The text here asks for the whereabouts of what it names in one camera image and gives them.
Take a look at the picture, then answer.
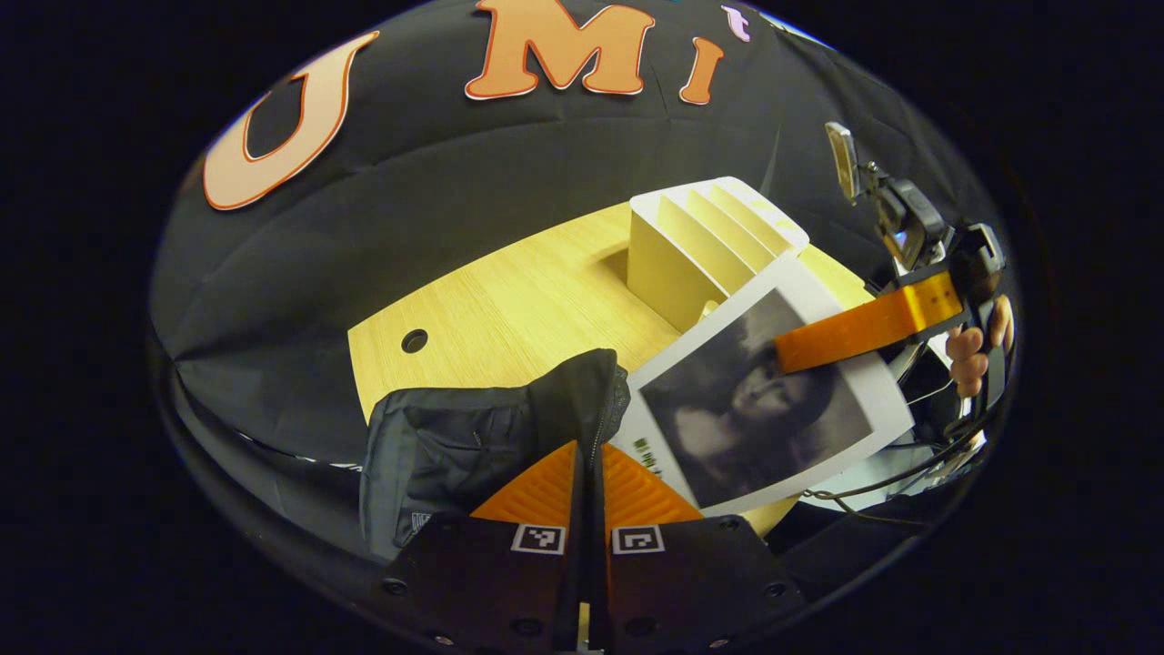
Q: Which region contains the white bookshelf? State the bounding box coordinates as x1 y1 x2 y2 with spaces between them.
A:
626 176 810 333

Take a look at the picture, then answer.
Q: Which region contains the black cable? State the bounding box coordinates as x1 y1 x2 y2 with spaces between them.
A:
800 423 990 512

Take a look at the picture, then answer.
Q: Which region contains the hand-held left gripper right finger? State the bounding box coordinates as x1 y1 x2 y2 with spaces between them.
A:
589 443 808 652

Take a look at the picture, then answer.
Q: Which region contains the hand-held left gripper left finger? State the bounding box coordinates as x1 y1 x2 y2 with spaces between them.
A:
380 441 587 651

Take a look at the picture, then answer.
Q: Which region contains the black schoolbag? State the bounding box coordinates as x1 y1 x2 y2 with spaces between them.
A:
359 348 633 560

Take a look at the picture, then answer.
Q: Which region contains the grey portrait cover book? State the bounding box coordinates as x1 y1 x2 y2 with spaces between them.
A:
611 259 915 518

